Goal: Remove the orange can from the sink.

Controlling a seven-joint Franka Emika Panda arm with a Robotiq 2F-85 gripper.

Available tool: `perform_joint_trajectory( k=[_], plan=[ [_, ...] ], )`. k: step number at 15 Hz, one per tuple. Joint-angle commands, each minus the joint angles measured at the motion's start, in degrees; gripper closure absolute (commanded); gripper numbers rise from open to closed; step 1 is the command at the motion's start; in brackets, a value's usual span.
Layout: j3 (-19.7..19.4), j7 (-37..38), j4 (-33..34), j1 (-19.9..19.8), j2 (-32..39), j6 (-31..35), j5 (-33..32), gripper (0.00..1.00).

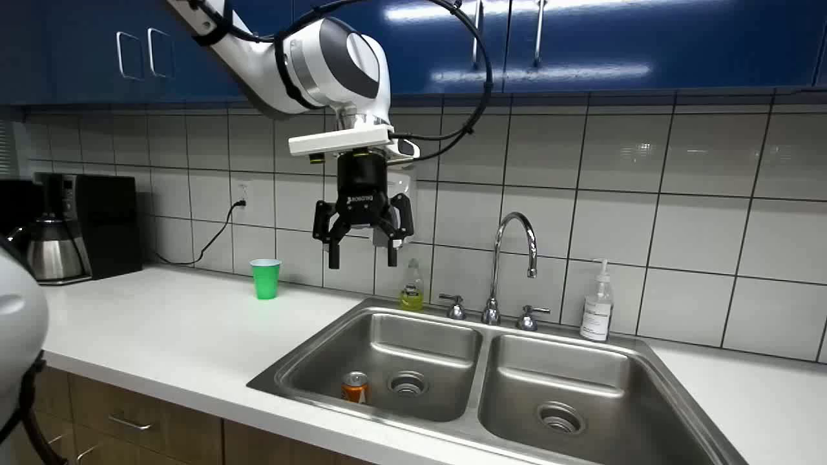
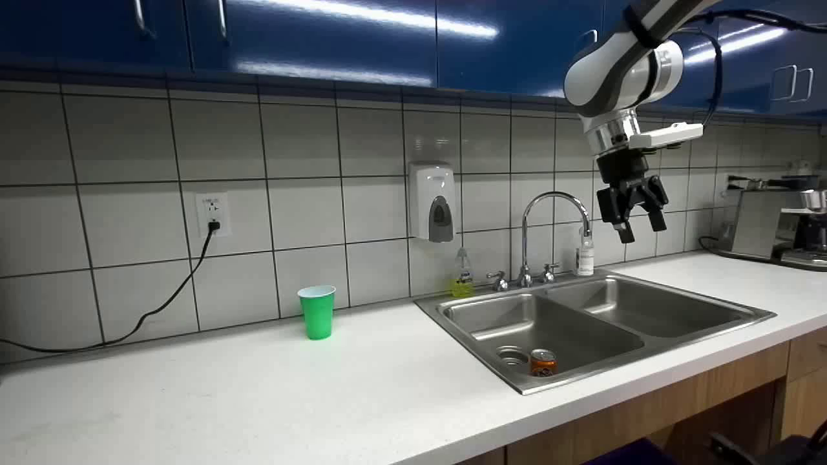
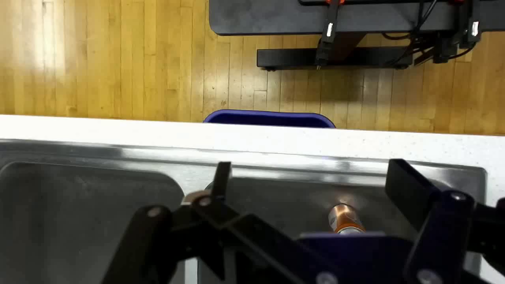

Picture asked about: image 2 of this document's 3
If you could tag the wooden lower cabinet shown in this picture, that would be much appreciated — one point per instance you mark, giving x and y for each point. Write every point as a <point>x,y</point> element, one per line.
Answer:
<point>689,403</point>

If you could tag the small white bottle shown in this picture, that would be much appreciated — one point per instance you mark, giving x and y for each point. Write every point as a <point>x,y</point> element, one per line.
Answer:
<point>584,257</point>

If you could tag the silver coffee machine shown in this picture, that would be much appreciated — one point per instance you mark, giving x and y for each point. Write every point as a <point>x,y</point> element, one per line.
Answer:
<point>778,219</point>

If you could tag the stainless steel double sink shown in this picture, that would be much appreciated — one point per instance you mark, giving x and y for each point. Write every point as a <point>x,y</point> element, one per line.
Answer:
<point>596,324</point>

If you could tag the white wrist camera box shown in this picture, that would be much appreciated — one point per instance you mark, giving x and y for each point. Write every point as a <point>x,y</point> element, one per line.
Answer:
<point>672,135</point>

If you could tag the yellow-green dish soap bottle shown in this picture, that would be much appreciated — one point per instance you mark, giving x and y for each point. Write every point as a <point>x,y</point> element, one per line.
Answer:
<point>463,281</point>

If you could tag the white wall power outlet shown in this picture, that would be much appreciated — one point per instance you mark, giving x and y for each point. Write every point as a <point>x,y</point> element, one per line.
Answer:
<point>213,211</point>

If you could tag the green plastic cup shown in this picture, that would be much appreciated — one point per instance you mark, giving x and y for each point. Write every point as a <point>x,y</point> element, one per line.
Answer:
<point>317,311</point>

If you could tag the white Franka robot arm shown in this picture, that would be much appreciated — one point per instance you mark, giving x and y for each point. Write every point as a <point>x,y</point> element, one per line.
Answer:
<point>617,68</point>

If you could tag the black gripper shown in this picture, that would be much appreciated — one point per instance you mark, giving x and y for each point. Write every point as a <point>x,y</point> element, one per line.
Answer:
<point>627,177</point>

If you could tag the chrome gooseneck faucet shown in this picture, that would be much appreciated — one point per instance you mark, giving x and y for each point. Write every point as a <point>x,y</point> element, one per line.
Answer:
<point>552,223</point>

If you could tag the orange soda can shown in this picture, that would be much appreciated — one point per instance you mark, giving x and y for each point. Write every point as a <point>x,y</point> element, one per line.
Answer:
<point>543,361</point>

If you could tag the blue upper cabinets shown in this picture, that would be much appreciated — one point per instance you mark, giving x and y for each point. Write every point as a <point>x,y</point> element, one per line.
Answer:
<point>345,40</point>

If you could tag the white wall soap dispenser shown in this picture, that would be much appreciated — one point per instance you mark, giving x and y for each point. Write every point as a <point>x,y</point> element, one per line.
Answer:
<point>432,201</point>

